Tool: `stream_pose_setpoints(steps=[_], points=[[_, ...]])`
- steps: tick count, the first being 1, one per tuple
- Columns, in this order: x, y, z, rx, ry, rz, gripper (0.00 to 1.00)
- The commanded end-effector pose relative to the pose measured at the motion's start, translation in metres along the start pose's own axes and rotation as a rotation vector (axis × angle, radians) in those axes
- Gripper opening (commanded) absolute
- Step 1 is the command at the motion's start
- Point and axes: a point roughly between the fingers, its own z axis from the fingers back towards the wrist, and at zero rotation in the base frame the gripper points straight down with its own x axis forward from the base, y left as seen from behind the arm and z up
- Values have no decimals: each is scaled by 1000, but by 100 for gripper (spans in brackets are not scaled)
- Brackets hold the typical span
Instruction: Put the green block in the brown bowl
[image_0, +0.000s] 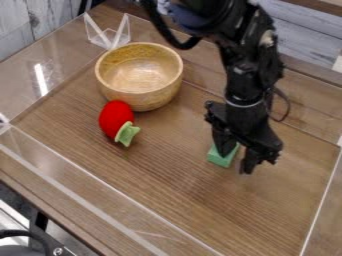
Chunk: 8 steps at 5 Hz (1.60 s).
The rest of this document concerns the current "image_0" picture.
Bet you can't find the green rectangular block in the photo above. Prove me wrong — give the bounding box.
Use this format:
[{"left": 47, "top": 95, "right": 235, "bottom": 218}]
[{"left": 207, "top": 146, "right": 239, "bottom": 168}]

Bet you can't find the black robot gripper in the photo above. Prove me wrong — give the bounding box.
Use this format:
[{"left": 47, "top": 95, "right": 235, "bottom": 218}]
[{"left": 204, "top": 100, "right": 283, "bottom": 174}]

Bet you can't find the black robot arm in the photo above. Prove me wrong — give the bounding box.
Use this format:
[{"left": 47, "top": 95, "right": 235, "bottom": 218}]
[{"left": 170, "top": 0, "right": 283, "bottom": 174}]

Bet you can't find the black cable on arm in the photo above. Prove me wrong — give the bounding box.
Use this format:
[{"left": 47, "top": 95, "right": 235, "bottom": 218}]
[{"left": 140, "top": 0, "right": 203, "bottom": 51}]

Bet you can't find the clear acrylic corner bracket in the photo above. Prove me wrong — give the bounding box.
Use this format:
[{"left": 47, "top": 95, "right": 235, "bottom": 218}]
[{"left": 83, "top": 14, "right": 131, "bottom": 50}]

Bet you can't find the black table frame clamp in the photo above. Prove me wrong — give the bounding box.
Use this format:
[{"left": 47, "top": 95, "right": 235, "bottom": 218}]
[{"left": 0, "top": 209, "right": 79, "bottom": 256}]

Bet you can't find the red plush strawberry toy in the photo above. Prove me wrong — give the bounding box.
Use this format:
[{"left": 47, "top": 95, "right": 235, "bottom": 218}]
[{"left": 99, "top": 100, "right": 140, "bottom": 147}]

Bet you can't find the brown wooden bowl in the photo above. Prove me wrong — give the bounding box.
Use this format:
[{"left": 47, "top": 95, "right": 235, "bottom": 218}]
[{"left": 95, "top": 42, "right": 184, "bottom": 112}]

